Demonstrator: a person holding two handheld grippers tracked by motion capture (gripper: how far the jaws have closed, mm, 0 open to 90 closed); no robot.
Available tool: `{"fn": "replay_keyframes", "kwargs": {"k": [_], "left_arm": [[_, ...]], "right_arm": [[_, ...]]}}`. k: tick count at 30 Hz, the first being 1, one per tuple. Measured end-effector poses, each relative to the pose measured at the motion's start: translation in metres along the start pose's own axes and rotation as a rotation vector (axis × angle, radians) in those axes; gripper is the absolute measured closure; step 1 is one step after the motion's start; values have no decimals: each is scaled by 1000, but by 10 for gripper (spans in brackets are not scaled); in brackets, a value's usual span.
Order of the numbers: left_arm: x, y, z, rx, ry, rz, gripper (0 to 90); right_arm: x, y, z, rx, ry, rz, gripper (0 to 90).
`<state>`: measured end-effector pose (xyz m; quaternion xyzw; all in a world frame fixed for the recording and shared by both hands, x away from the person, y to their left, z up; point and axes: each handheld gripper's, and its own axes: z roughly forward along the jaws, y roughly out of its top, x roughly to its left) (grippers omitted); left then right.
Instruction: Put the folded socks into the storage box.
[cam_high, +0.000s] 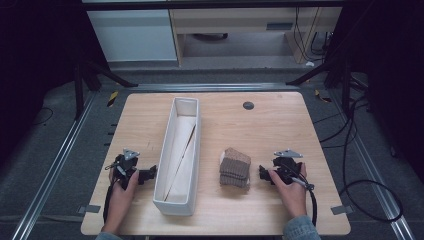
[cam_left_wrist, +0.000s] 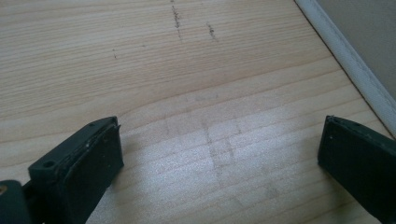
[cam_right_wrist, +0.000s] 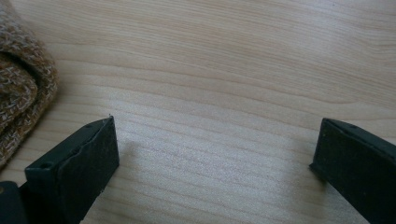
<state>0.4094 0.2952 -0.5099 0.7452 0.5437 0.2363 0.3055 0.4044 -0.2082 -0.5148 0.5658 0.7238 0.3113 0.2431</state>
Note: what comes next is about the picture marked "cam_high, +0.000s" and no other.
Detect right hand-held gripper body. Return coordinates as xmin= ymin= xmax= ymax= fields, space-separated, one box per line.
xmin=272 ymin=148 xmax=305 ymax=185

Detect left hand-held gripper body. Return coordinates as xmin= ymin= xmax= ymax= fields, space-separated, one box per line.
xmin=105 ymin=147 xmax=141 ymax=191

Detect long white box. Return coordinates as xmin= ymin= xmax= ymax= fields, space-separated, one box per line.
xmin=152 ymin=96 xmax=202 ymax=217

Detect tan speckled cloth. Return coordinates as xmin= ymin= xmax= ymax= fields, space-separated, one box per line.
xmin=223 ymin=147 xmax=252 ymax=166

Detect person's right hand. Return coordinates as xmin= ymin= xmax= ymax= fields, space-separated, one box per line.
xmin=267 ymin=162 xmax=308 ymax=220

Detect person's left hand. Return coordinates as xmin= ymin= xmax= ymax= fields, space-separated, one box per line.
xmin=101 ymin=169 xmax=141 ymax=235

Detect beige paper liner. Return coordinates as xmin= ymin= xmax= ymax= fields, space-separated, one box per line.
xmin=163 ymin=114 xmax=198 ymax=204

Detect grey tape piece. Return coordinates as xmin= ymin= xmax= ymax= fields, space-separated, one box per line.
xmin=77 ymin=204 xmax=102 ymax=215
xmin=330 ymin=205 xmax=354 ymax=216

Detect yellow black tape strip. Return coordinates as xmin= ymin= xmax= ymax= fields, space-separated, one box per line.
xmin=106 ymin=90 xmax=119 ymax=108
xmin=314 ymin=89 xmax=333 ymax=104

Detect black stand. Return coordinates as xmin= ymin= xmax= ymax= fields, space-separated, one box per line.
xmin=73 ymin=58 xmax=139 ymax=121
xmin=285 ymin=49 xmax=369 ymax=116

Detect white cabinet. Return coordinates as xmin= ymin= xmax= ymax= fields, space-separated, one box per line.
xmin=86 ymin=9 xmax=179 ymax=63

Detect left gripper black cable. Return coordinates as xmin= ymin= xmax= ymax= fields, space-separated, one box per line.
xmin=102 ymin=178 xmax=118 ymax=224

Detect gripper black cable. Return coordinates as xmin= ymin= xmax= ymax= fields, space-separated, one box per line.
xmin=102 ymin=178 xmax=118 ymax=224
xmin=291 ymin=175 xmax=318 ymax=228

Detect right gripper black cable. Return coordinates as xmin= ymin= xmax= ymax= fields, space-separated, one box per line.
xmin=291 ymin=175 xmax=318 ymax=228

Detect metal floor rail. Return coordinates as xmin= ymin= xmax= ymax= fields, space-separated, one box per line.
xmin=9 ymin=91 xmax=98 ymax=240
xmin=328 ymin=89 xmax=418 ymax=240
xmin=128 ymin=82 xmax=300 ymax=93

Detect thin black floor cable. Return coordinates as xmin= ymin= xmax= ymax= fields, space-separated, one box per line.
xmin=31 ymin=106 xmax=55 ymax=127

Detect black hanging cables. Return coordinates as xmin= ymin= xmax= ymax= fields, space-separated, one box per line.
xmin=293 ymin=7 xmax=334 ymax=63

